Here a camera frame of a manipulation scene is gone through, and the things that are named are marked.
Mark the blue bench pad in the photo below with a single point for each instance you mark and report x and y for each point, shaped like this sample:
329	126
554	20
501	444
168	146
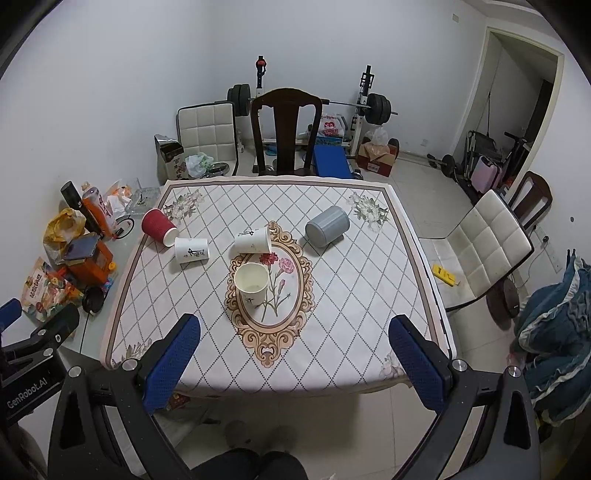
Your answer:
330	161

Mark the yellow plastic bag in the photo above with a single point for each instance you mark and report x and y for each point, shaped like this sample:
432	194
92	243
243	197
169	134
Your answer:
60	228

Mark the brown and red cardboard box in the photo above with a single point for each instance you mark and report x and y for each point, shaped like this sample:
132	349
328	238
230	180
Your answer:
377	160

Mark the black dumbbell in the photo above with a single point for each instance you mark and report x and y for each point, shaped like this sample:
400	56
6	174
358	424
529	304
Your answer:
445	165

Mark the red and white plastic bag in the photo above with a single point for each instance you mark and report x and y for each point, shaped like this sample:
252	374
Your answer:
330	127

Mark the white padded chair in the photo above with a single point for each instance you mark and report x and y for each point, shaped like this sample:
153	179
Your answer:
205	128
485	244

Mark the glass ashtray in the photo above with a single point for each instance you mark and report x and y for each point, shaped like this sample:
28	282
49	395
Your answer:
143	201

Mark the folded grey cart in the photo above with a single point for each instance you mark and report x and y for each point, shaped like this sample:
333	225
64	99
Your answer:
478	145

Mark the orange bottle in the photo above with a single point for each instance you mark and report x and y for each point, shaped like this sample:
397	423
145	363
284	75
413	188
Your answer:
99	210

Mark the dark wooden chair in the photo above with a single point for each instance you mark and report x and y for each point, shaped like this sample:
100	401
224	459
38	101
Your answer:
535	191
285	134

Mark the pink suitcase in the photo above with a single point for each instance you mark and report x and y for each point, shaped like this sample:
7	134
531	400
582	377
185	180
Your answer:
489	170

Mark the red paper cup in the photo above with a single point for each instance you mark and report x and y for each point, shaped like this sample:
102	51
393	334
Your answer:
158	226

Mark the grey ribbed cup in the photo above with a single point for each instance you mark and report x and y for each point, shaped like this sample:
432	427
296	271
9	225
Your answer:
327	225

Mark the floral diamond-pattern tablecloth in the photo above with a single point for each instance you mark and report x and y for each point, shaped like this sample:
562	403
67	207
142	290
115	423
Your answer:
351	295

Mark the black round chair base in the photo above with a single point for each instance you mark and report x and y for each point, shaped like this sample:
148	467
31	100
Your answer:
504	302

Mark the orange and white snack bag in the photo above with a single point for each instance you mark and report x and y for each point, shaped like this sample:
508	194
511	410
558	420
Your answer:
116	191

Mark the dark blue phone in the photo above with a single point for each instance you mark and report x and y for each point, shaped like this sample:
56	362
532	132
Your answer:
81	247

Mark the person's legs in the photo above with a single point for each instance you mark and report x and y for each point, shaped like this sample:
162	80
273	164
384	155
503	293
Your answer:
249	467

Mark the yellow floor object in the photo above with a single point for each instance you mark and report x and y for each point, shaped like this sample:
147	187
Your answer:
445	275

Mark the blue denim clothes pile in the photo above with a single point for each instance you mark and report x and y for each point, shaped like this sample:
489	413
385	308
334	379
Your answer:
558	332

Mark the clear plastic bag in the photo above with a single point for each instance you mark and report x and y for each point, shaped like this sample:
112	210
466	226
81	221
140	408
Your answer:
378	136

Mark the black cylinder bottle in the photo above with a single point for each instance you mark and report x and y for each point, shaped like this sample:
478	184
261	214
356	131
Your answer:
74	198

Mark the orange toy truck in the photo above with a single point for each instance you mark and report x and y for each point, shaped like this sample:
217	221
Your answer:
92	267

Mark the open cardboard carton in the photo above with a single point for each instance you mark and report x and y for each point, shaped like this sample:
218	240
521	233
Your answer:
168	161

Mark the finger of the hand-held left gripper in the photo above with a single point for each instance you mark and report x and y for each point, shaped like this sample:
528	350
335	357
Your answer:
59	324
10	310

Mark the colourful snack packet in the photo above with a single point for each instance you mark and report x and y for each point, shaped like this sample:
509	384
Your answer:
41	288

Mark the black round headphones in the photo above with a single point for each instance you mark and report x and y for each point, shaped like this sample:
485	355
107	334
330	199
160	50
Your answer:
93	300

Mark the white printed paper cup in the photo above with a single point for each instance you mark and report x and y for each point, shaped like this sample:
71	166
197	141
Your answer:
251	286
191	251
251	241

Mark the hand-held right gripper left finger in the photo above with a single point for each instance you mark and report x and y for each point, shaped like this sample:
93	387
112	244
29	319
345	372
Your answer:
170	367

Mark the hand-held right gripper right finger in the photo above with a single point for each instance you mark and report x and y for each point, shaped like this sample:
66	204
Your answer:
418	369

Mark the green and white plastic bag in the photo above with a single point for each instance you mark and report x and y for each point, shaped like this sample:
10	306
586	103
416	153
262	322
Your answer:
198	165

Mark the grey slipper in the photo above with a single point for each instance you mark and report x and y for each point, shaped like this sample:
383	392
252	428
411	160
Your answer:
236	431

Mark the barbell with black plates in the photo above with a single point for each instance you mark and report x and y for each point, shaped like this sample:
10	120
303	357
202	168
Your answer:
378	108

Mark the white squat rack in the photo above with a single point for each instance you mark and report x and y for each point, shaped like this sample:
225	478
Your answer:
365	87

